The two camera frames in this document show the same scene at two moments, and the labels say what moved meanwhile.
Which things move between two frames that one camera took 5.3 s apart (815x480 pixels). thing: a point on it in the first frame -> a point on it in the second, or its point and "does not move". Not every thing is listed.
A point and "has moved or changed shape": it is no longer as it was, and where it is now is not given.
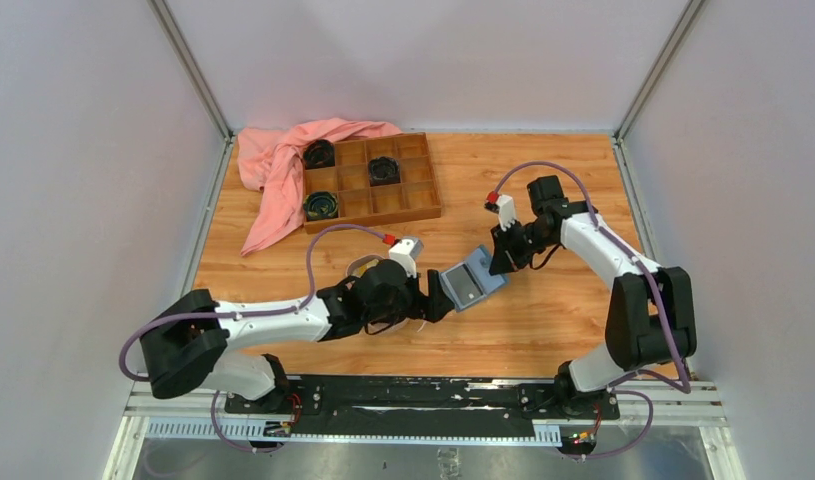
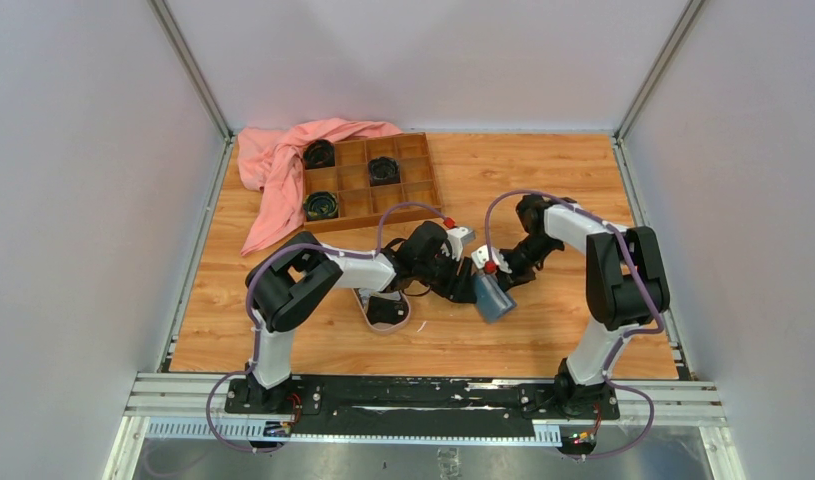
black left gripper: [430, 307] -> [457, 286]
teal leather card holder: [471, 280] has moved or changed shape
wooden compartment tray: [417, 196] does not move
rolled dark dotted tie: [383, 171] does not move
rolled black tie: [319, 154] does not move
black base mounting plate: [417, 406] does not move
